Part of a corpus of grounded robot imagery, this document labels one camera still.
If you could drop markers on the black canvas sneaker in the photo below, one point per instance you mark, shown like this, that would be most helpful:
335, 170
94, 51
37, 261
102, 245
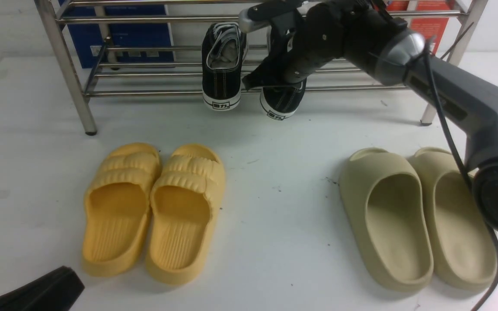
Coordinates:
281, 103
223, 51

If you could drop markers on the yellow right slipper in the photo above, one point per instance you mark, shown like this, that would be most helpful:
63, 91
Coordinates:
186, 200

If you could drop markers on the yellow slipper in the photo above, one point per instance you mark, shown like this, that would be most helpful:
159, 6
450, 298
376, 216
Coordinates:
117, 209
186, 200

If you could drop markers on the yellow left slipper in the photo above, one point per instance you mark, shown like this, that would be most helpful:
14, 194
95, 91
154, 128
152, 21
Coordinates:
117, 209

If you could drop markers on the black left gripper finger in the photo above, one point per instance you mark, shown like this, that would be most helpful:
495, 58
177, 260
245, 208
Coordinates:
55, 291

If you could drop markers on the beige left slipper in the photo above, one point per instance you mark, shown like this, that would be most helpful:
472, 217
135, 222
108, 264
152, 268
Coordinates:
382, 197

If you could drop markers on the blue box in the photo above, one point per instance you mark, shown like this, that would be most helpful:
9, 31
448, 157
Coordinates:
87, 38

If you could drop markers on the red box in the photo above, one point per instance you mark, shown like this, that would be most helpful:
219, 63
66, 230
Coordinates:
432, 29

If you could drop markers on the beige right slipper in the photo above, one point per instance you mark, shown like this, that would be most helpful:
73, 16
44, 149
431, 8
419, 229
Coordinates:
463, 250

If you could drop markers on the silver metal shoe rack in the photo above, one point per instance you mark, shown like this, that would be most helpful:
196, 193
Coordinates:
54, 21

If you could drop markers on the beige slipper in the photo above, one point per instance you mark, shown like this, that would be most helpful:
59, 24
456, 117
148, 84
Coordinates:
463, 250
382, 197

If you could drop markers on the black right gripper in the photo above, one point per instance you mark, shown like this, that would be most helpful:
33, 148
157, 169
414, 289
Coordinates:
300, 45

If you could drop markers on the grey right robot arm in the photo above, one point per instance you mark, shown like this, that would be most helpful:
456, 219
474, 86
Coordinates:
366, 35

